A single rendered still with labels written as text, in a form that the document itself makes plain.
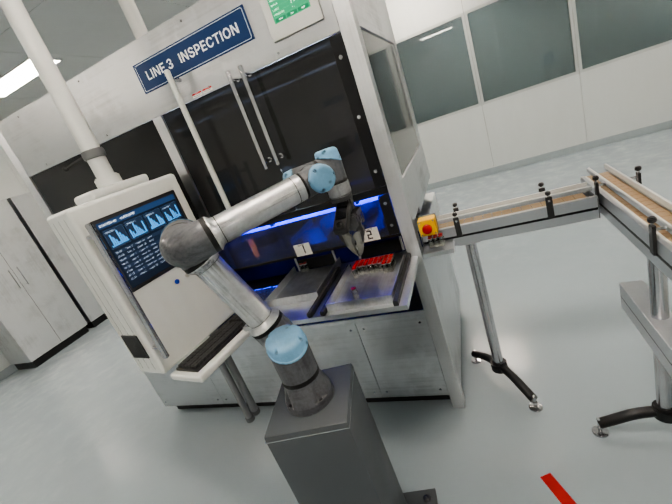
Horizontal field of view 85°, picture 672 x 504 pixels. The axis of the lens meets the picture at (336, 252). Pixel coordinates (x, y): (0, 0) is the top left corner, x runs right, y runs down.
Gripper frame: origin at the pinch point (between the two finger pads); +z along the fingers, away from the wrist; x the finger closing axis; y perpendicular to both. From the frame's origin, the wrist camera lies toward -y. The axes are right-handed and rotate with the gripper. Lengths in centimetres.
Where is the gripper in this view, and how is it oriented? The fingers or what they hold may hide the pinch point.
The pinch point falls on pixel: (358, 253)
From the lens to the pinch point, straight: 123.7
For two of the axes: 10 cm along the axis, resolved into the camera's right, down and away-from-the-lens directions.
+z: 3.3, 8.9, 3.2
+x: -9.0, 1.9, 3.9
